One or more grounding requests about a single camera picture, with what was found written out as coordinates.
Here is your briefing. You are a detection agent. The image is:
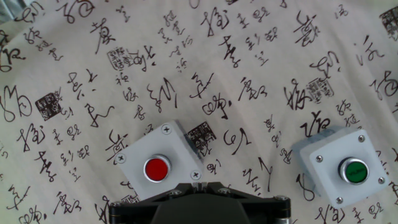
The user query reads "green button box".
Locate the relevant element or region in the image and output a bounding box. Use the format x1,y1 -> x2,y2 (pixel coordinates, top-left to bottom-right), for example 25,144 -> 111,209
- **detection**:
292,126 -> 390,209

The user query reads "calligraphy print tablecloth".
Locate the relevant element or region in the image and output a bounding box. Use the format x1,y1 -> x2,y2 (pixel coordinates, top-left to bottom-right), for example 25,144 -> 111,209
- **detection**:
0,0 -> 398,224

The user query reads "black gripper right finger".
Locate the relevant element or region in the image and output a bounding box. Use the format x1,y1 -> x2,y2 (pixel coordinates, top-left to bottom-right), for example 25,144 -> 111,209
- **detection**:
199,182 -> 292,224

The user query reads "red button box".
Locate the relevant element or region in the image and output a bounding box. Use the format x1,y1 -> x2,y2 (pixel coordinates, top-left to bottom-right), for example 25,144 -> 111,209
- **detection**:
114,119 -> 205,202

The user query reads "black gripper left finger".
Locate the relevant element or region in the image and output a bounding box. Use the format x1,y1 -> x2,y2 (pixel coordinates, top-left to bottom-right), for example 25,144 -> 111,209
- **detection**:
108,182 -> 200,224

